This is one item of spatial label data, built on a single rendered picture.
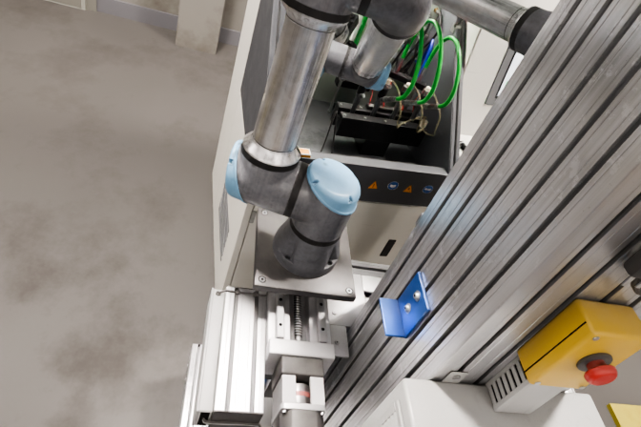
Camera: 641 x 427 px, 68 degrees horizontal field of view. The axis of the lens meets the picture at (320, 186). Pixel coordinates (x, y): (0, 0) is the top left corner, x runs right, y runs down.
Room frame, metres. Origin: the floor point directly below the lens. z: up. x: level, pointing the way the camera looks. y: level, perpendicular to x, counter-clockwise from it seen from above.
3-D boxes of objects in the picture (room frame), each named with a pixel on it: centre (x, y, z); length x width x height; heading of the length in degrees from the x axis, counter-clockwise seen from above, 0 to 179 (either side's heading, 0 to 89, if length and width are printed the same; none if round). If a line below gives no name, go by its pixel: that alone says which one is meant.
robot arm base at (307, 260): (0.73, -0.02, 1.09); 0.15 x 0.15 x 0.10
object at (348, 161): (1.28, -0.10, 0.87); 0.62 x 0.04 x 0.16; 115
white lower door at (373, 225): (1.26, -0.11, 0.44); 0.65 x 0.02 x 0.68; 115
